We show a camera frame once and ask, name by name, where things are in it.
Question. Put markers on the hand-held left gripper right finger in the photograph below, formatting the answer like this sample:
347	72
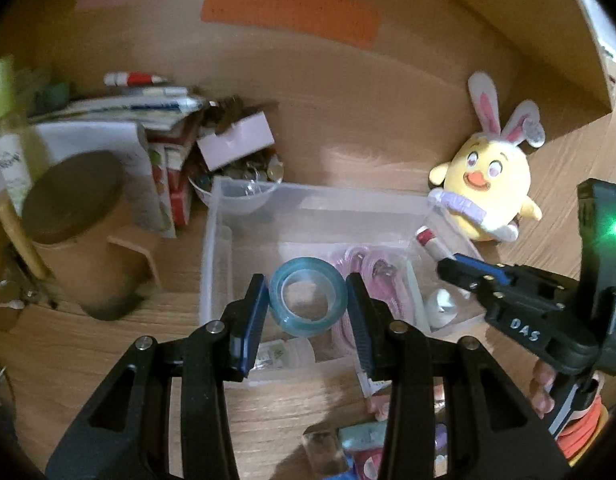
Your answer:
362	322

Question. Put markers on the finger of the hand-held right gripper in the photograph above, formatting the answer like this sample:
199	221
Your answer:
483	267
468	280

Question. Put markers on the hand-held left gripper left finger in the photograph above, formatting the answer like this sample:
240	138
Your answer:
254	321

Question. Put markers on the teal clear tape roll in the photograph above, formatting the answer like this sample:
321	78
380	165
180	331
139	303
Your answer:
308	300

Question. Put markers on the clear plastic storage bin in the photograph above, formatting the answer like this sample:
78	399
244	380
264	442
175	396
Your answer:
318	220

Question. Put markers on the person's right hand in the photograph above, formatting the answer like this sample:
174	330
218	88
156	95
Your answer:
542	390

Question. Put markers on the red-capped white tube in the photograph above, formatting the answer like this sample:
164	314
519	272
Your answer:
433	242

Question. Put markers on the yellow chick plush toy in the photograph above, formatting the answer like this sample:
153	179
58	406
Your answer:
488	180

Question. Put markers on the teal small packet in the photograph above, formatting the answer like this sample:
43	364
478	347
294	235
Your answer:
364	435

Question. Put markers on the clear plastic cube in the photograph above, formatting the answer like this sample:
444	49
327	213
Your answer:
324	449

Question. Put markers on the white bowl of trinkets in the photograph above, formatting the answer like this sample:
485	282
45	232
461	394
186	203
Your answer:
237	187

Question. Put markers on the red and green carton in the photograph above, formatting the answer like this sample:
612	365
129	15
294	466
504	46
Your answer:
172	180

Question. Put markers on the brown mug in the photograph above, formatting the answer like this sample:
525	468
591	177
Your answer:
87	265

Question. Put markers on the pale pink small box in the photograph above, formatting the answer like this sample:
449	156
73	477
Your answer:
235	142

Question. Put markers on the white paper sheet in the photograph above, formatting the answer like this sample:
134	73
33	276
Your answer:
102	155

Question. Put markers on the eyeglasses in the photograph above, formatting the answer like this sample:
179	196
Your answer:
10	305

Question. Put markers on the stack of papers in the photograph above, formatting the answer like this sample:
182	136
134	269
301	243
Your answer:
132	107

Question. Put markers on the red and white marker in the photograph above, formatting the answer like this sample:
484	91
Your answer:
135	79

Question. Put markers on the green-capped lotion bottle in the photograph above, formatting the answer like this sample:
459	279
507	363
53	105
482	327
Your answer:
7	140

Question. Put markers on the orange wall paper sheet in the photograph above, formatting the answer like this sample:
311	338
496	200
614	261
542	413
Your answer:
293	10

